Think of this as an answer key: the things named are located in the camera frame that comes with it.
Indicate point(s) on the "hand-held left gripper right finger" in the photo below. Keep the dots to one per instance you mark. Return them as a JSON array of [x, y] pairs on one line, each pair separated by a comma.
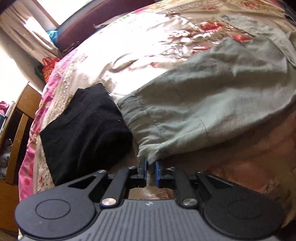
[[158, 172]]

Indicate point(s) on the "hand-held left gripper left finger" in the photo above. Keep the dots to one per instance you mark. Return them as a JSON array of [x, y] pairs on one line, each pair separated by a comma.
[[143, 171]]

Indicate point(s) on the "grey-green pants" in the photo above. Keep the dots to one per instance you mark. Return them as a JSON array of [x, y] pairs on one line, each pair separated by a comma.
[[208, 97]]

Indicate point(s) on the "black folded garment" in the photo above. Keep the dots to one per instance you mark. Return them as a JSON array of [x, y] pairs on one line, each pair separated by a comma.
[[85, 136]]

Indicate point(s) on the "floral satin bedspread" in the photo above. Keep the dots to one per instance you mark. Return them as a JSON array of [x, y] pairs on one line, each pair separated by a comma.
[[148, 53]]

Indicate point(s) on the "wooden bedside cabinet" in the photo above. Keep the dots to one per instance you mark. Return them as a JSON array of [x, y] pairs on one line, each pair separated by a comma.
[[16, 129]]

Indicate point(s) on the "red and green cloth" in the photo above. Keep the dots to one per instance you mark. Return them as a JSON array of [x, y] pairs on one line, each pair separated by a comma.
[[47, 68]]

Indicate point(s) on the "dark red headboard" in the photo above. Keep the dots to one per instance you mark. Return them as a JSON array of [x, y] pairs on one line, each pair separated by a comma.
[[92, 20]]

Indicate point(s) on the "blue cloth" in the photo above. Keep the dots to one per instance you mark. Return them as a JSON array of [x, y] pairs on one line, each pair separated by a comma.
[[53, 34]]

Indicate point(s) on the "beige curtain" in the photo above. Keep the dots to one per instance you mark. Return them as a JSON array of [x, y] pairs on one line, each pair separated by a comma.
[[27, 30]]

